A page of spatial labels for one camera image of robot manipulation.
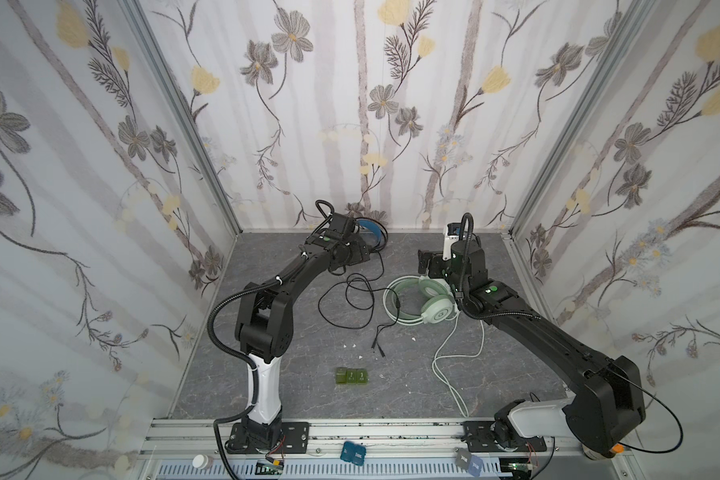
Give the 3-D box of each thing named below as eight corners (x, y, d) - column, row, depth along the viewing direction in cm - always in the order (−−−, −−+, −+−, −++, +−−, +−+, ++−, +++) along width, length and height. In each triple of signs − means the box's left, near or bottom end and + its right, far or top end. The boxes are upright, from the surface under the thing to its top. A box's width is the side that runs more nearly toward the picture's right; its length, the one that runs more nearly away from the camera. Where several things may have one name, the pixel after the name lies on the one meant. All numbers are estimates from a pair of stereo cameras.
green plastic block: (335, 383, 85) (334, 380, 83) (336, 370, 87) (335, 367, 85) (367, 383, 85) (367, 380, 83) (367, 371, 87) (367, 367, 85)
